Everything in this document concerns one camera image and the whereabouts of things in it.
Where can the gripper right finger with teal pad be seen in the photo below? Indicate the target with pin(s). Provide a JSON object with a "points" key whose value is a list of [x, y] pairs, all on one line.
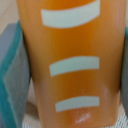
{"points": [[124, 77]]}

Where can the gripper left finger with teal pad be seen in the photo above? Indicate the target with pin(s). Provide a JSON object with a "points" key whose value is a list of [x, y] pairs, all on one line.
{"points": [[14, 77]]}

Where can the orange toy bread loaf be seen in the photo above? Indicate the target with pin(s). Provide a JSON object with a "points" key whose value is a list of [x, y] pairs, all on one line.
{"points": [[75, 50]]}

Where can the round wooden plate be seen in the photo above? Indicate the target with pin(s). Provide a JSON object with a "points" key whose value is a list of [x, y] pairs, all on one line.
{"points": [[8, 13]]}

